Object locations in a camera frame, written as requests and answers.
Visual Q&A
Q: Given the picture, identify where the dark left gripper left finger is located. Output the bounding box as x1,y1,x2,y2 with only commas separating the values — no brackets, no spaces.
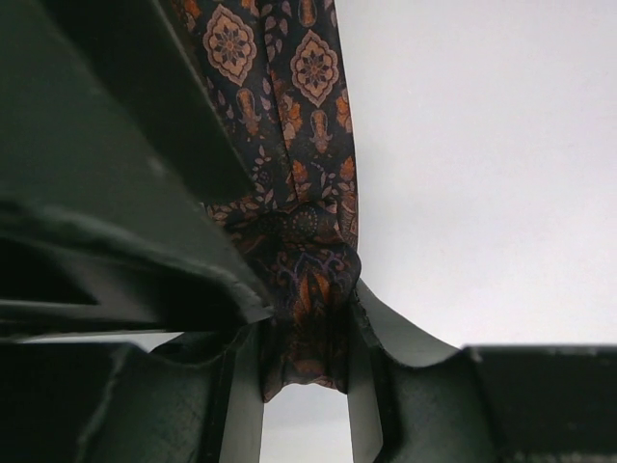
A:
1,325,264,462

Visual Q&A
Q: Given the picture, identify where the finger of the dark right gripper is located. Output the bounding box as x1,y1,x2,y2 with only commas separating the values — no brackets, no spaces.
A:
1,1,273,333

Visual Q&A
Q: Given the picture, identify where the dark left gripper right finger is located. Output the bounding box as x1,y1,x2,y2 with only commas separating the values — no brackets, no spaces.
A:
347,283,616,463

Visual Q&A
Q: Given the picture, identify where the dark orange floral tie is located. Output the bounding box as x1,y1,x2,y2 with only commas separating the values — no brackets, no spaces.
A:
173,1,361,400

